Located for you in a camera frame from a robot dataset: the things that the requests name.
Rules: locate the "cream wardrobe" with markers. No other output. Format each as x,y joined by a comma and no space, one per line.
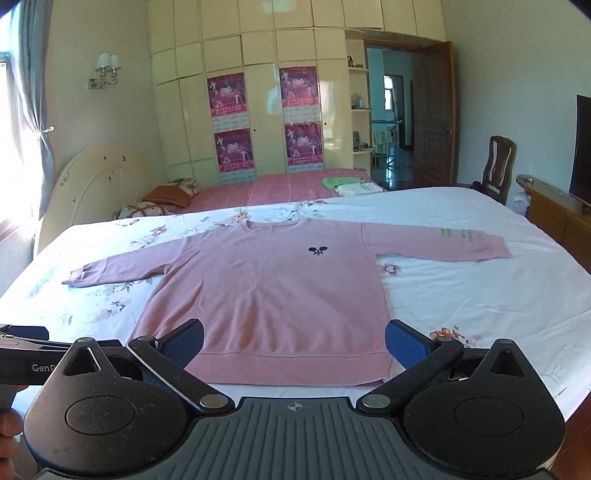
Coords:
268,46

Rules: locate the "dark shelf item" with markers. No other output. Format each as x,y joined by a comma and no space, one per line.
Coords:
357,140

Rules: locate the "brown wooden door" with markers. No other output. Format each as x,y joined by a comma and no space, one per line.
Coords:
434,120

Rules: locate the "white folded cloth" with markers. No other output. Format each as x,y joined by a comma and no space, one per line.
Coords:
360,189

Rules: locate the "pink wall poster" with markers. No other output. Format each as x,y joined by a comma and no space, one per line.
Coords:
299,90
234,152
304,143
227,94

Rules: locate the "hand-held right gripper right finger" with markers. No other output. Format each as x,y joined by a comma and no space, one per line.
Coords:
408,346

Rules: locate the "dark wooden chair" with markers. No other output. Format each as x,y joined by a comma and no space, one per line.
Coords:
498,161

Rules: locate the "small blue jar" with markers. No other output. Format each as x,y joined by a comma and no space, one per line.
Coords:
356,100

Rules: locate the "window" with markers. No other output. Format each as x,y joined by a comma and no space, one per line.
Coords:
9,138

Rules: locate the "wooden cabinet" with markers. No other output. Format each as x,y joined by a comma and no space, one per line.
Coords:
554,217

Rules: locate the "black television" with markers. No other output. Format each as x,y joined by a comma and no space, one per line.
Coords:
582,147

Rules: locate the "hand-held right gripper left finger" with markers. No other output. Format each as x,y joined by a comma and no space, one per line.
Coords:
184,344

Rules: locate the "green folded cloth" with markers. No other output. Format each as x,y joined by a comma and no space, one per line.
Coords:
341,181

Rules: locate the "wall lamp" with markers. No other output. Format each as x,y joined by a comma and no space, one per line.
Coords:
107,69

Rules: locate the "orange pillow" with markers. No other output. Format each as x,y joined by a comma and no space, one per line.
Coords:
168,194

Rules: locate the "grey curtain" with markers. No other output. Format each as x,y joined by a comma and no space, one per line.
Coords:
34,92

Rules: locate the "person's left hand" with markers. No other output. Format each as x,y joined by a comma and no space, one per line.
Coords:
8,429

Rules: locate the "pink checked bedspread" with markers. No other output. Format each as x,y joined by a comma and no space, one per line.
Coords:
277,189

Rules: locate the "white floral bed sheet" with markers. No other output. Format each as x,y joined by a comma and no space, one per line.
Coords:
461,300

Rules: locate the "pink knit sweater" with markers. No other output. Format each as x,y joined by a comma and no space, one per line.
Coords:
277,295

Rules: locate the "floral pillow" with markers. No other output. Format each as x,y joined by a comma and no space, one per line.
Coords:
188,184

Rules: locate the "cream headboard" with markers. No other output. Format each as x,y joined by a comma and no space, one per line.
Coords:
92,184

